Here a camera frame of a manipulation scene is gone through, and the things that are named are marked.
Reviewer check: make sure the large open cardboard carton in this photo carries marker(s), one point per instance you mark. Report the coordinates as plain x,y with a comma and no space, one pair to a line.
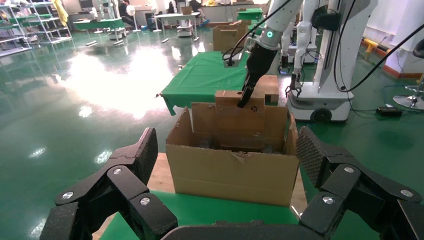
232,175

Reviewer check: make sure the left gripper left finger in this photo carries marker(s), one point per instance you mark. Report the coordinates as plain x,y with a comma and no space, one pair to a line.
109,195

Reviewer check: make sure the green tablecloth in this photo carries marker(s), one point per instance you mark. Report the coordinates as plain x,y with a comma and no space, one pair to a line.
205,208
205,76

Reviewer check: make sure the office chair chrome base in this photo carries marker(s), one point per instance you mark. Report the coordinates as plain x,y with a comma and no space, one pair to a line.
410,101

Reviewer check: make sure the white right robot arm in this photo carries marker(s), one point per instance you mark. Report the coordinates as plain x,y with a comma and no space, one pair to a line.
281,20

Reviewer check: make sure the white low cart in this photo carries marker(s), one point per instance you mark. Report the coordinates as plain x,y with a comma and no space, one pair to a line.
185,30
117,33

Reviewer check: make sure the white work table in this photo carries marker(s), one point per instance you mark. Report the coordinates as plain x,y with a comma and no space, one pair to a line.
175,15

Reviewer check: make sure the black neighbour robot gripper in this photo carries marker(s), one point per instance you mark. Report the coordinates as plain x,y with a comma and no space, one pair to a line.
294,81
284,64

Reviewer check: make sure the open brown shipping carton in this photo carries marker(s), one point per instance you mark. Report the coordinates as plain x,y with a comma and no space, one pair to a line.
228,39

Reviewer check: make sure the yellow corner guard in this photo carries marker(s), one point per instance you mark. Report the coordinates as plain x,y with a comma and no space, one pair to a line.
370,44

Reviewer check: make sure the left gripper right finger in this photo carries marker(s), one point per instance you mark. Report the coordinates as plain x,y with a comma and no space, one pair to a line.
351,192

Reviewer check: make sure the white neighbour robot arm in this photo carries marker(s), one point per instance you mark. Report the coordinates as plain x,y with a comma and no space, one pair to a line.
303,36
286,41

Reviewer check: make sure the green covered table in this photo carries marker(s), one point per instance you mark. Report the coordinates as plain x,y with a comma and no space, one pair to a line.
250,14
99,24

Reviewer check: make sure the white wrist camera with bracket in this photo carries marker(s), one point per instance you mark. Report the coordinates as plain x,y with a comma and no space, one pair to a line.
236,63

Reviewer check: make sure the black power adapter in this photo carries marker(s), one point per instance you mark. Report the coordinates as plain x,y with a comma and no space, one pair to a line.
389,111

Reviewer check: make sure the white metal storage rack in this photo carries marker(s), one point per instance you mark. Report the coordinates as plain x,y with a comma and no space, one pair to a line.
16,39
61,39

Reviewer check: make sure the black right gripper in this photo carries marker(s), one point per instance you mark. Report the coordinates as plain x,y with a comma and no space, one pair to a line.
260,63

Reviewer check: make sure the yellow hanging garment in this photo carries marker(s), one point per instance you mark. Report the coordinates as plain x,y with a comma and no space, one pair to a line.
61,11

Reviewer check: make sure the white standing fan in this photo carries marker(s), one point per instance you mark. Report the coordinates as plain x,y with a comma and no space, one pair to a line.
131,10

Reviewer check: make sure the plain brown cardboard box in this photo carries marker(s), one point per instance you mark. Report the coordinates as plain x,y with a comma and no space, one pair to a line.
270,87

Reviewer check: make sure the seated person dark clothes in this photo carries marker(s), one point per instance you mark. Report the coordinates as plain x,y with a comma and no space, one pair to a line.
196,6
125,11

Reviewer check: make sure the white wheeled robot body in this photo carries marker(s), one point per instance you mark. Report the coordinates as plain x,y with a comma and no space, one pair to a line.
334,66

